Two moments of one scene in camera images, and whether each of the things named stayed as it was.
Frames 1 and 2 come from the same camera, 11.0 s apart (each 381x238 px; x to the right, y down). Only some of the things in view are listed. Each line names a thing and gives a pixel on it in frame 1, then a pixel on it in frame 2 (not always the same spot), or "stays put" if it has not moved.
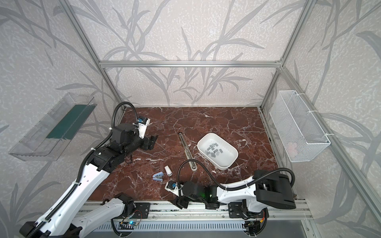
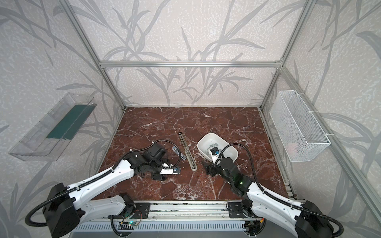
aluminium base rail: x=167 y=211 stays put
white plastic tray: x=219 y=153 stays put
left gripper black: x=149 y=142 to x=162 y=164
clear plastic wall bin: x=51 y=137 stays put
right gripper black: x=180 y=201 to x=217 y=162
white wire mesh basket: x=298 y=129 stays put
